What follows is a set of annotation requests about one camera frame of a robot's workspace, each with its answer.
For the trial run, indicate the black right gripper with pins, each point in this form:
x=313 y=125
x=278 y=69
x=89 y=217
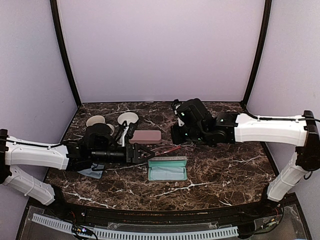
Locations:
x=177 y=139

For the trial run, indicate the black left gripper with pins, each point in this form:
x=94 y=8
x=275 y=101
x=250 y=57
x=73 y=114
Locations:
x=132 y=154

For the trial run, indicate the clear pink sunglasses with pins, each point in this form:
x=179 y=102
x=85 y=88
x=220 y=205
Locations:
x=166 y=149

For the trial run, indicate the grey case teal lining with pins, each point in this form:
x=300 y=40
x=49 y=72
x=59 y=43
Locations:
x=168 y=161

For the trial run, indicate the light blue cleaning cloth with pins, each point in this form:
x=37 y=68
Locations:
x=167 y=174

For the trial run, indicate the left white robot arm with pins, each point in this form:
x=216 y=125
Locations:
x=87 y=156

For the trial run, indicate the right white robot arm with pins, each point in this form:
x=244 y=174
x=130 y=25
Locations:
x=197 y=125

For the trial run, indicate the pink glasses case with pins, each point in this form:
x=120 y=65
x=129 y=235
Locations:
x=146 y=137

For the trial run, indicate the white bowl dark exterior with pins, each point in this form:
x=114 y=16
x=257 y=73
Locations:
x=128 y=117

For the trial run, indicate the beige ceramic mug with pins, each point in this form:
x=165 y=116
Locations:
x=99 y=119

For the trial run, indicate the small circuit board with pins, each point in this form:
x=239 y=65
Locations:
x=80 y=230

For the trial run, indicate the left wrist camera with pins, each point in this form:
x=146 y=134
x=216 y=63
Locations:
x=128 y=132

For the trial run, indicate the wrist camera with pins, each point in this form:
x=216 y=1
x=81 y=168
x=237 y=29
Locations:
x=178 y=108
x=128 y=132

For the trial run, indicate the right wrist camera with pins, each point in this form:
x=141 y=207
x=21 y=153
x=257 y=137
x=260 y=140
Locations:
x=178 y=108

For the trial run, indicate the black front table rail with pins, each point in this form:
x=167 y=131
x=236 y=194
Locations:
x=102 y=216

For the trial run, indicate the white slotted cable duct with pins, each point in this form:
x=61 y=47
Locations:
x=99 y=233

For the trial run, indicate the black frame right post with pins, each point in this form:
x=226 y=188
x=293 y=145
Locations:
x=258 y=53

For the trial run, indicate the black frame post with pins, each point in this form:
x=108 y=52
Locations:
x=63 y=51
x=258 y=53

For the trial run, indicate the black frame left post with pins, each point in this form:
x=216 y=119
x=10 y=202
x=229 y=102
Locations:
x=63 y=51

